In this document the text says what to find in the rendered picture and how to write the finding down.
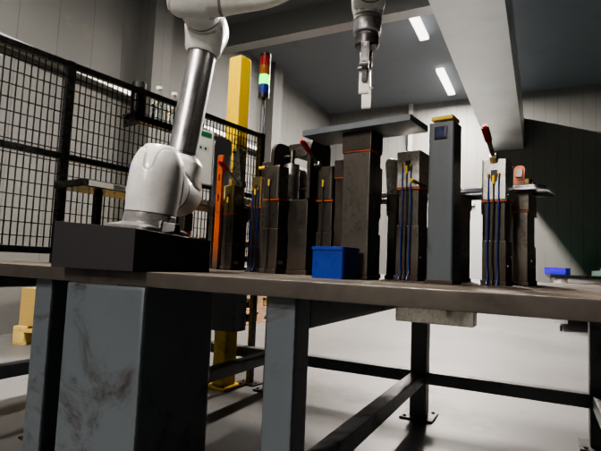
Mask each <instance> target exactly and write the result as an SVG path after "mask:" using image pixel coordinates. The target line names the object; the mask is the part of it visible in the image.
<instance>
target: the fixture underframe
mask: <svg viewBox="0 0 601 451"><path fill-rule="evenodd" d="M69 282H70V281H64V280H53V279H41V278H30V277H8V276H0V287H17V286H36V294H35V304H34V315H33V326H32V336H31V347H30V358H29V359H26V360H20V361H15V362H5V363H0V379H8V378H12V377H17V376H22V375H27V374H29V377H28V387H27V398H26V408H25V419H24V430H23V440H22V451H55V434H56V423H57V412H58V401H59V389H60V378H61V367H62V356H63V334H64V323H65V313H66V301H67V290H68V283H69ZM391 309H395V320H397V321H407V322H411V367H410V368H408V367H401V366H394V365H388V364H381V363H374V362H362V361H355V360H348V359H342V358H334V357H328V356H322V355H315V354H309V329H310V328H315V327H319V326H324V325H327V324H331V323H335V322H339V321H343V320H347V319H354V318H357V317H361V316H365V315H369V314H373V313H377V312H380V311H388V310H391ZM246 310H247V295H246V294H223V293H214V300H213V315H212V330H217V331H225V332H239V331H243V330H245V328H246ZM430 324H436V325H446V326H456V327H466V328H474V327H475V326H476V325H477V313H472V312H460V311H439V310H427V309H416V308H404V307H393V306H382V305H370V304H358V303H347V302H325V301H314V300H302V299H291V298H280V297H268V296H267V314H266V333H265V348H262V347H256V346H249V345H237V350H236V356H240V357H241V358H238V359H234V360H231V361H228V362H222V363H219V364H216V365H212V366H209V380H208V383H211V382H214V381H217V380H219V379H224V378H227V377H230V376H232V375H235V374H238V373H241V372H244V371H246V370H251V369H254V368H257V367H259V366H263V365H264V371H263V385H262V386H260V387H256V388H253V390H252V391H256V392H260V393H263V405H262V424H261V443H260V451H304V443H305V420H306V398H307V376H308V367H313V368H319V369H325V370H336V371H342V372H349V373H355V374H360V375H367V376H373V377H380V378H385V379H397V380H400V381H398V382H397V383H396V384H395V385H393V386H392V387H390V388H389V389H388V390H386V391H385V392H384V393H383V394H382V395H381V396H379V397H378V398H376V399H375V400H374V401H372V402H371V403H370V404H368V405H367V406H366V407H364V408H363V409H362V410H360V411H359V412H358V413H356V414H355V415H353V416H352V417H351V418H350V419H349V420H348V421H346V422H345V423H343V424H342V425H341V426H340V427H338V428H337V429H336V430H334V431H333V432H331V433H330V434H329V435H327V436H326V437H325V438H323V439H322V440H320V441H319V442H318V443H317V444H316V445H315V446H313V447H312V448H311V449H309V450H308V451H353V450H354V449H355V448H356V447H357V446H359V445H360V444H361V443H362V442H363V441H364V440H365V439H366V438H367V437H368V436H369V435H370V434H371V433H372V432H373V431H374V430H376V429H377V428H378V427H379V426H380V425H381V424H382V423H383V422H384V421H385V420H386V419H387V418H388V417H389V416H390V415H392V414H393V413H394V412H395V411H396V410H397V409H398V408H399V407H400V406H401V405H402V404H403V403H404V402H405V401H406V400H408V399H410V408H406V409H405V410H404V411H403V412H402V414H401V415H400V416H399V418H401V419H405V420H411V421H419V422H425V423H429V424H432V423H433V422H434V420H435V419H436V417H437V416H438V413H435V412H429V411H428V395H429V385H433V386H439V387H450V388H457V389H463V390H469V391H475V392H481V393H487V394H493V395H500V396H510V397H517V398H523V399H529V400H535V401H541V402H548V403H553V404H565V405H570V406H577V407H583V408H588V439H586V438H578V443H579V447H580V451H601V323H596V322H588V392H586V391H579V390H572V389H566V388H559V387H547V386H540V385H533V384H527V383H520V382H513V381H506V380H500V379H487V378H481V377H473V376H467V375H461V374H453V373H447V372H441V371H433V370H429V349H430Z"/></svg>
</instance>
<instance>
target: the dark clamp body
mask: <svg viewBox="0 0 601 451"><path fill-rule="evenodd" d="M334 199H335V178H334V166H323V167H321V170H318V171H317V200H316V202H318V222H317V232H316V246H334Z"/></svg>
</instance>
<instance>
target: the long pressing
mask: <svg viewBox="0 0 601 451"><path fill-rule="evenodd" d="M513 191H529V192H531V193H532V194H533V195H535V196H536V198H545V197H553V196H554V192H553V191H552V190H550V189H549V188H548V187H547V186H545V185H544V184H542V183H532V184H515V185H514V186H513ZM465 193H472V194H465ZM481 195H482V187H469V188H461V196H463V197H465V198H467V199H469V200H481ZM386 201H387V192H382V204H386ZM249 207H251V200H245V201H244V208H247V209H249Z"/></svg>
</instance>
